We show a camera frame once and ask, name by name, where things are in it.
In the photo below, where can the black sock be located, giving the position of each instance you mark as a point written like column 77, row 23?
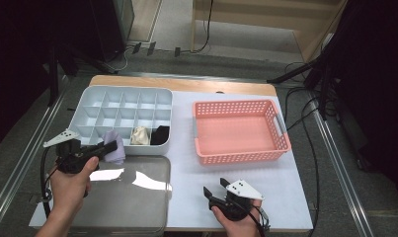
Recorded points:
column 159, row 135
column 162, row 140

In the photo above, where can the black plug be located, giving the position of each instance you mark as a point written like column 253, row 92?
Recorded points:
column 151, row 48
column 177, row 51
column 136, row 48

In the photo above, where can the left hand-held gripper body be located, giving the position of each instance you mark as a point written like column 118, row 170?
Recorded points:
column 69, row 154

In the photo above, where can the dark curtain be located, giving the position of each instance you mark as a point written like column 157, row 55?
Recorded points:
column 377, row 98
column 15, row 65

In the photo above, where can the person's right hand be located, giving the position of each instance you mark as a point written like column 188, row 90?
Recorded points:
column 239, row 227

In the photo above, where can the light wooden shelf unit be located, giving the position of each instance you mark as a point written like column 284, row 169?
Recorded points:
column 252, row 19

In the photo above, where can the light wooden panel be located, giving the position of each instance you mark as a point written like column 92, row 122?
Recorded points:
column 143, row 16

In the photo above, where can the person's left hand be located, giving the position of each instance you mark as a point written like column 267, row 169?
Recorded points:
column 69, row 191

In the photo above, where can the metal floor rail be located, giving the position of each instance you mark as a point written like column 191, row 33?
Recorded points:
column 186, row 76
column 22, row 161
column 338, row 171

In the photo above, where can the clear grey box lid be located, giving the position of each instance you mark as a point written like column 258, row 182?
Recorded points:
column 127, row 204

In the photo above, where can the black cabinet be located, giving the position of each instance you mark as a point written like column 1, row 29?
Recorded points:
column 104, row 26

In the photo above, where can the grey divided storage box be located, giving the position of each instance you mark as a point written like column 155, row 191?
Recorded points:
column 120, row 115

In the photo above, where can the black stand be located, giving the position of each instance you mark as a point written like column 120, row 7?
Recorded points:
column 53, row 75
column 295, row 73

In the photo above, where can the cream sock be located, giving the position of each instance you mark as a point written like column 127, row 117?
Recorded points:
column 137, row 140
column 140, row 135

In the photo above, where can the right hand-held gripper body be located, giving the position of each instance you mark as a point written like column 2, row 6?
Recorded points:
column 242, row 191

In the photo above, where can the pink perforated basket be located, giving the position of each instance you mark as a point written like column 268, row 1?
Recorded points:
column 239, row 131

